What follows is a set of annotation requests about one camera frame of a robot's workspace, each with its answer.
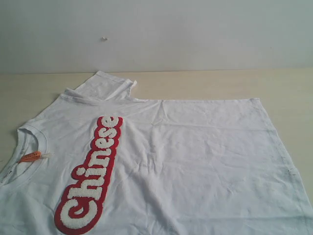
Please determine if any white t-shirt red lettering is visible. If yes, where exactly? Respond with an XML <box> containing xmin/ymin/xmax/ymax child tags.
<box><xmin>0</xmin><ymin>71</ymin><xmax>313</xmax><ymax>235</ymax></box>

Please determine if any orange neck tag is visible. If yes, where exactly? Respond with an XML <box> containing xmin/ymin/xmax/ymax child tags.
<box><xmin>18</xmin><ymin>151</ymin><xmax>53</xmax><ymax>163</ymax></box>

